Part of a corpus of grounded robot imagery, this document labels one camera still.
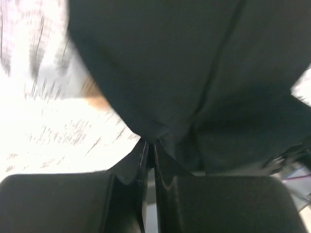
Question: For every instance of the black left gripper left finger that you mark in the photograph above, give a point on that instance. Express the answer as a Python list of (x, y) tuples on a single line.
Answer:
[(111, 201)]

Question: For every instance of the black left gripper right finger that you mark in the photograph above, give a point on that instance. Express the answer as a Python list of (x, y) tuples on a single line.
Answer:
[(220, 204)]

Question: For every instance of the black t shirt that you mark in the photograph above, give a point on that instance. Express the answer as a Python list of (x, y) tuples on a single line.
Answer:
[(210, 79)]

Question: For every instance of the floral patterned table mat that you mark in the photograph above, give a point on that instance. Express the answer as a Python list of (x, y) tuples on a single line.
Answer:
[(53, 116)]

